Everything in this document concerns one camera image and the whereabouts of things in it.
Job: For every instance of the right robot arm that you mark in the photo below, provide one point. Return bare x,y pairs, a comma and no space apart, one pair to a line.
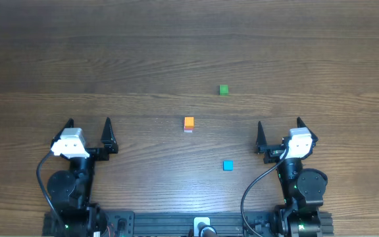
308,187

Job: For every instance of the blue cube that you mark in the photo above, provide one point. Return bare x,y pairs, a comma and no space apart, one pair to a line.
228,165

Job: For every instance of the red cube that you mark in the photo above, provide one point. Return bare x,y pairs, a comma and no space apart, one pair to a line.
188,129

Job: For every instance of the orange cube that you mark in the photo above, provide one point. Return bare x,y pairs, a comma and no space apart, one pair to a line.
189,122

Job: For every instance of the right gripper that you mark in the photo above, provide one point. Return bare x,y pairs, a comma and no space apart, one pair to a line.
273,154

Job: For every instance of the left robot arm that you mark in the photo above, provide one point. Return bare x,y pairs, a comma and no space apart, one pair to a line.
67,187

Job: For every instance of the green cube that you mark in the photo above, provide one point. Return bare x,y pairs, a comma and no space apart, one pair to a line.
224,89

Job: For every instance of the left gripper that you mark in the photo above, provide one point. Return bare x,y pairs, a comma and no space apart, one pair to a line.
99,154

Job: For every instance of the mounting rail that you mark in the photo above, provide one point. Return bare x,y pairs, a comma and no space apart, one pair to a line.
163,224

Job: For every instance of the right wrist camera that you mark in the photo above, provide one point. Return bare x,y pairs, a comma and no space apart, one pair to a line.
298,145

